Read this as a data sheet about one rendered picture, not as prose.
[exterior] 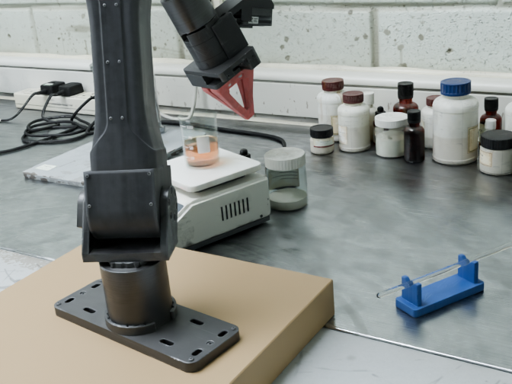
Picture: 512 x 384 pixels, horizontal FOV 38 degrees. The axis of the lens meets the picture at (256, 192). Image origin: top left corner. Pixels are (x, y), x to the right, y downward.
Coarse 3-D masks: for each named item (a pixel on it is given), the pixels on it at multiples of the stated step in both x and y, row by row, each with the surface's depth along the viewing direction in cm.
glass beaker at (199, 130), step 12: (180, 120) 98; (192, 120) 97; (204, 120) 97; (192, 132) 98; (204, 132) 98; (216, 132) 100; (192, 144) 99; (204, 144) 99; (216, 144) 100; (192, 156) 99; (204, 156) 99; (216, 156) 100; (192, 168) 100; (204, 168) 100
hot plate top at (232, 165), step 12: (228, 156) 104; (240, 156) 104; (180, 168) 101; (216, 168) 100; (228, 168) 99; (240, 168) 99; (252, 168) 99; (180, 180) 97; (192, 180) 96; (204, 180) 96; (216, 180) 96; (228, 180) 97
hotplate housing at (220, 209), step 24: (192, 192) 97; (216, 192) 97; (240, 192) 98; (264, 192) 101; (192, 216) 95; (216, 216) 97; (240, 216) 99; (264, 216) 103; (192, 240) 95; (216, 240) 98
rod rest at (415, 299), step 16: (464, 256) 82; (464, 272) 82; (416, 288) 77; (432, 288) 81; (448, 288) 80; (464, 288) 80; (480, 288) 81; (400, 304) 79; (416, 304) 77; (432, 304) 78; (448, 304) 79
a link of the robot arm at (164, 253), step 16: (80, 192) 70; (80, 208) 69; (160, 208) 68; (176, 208) 71; (80, 224) 69; (176, 224) 70; (96, 240) 70; (112, 240) 70; (128, 240) 70; (144, 240) 70; (160, 240) 67; (176, 240) 70; (96, 256) 68; (112, 256) 68; (128, 256) 68; (144, 256) 67; (160, 256) 67
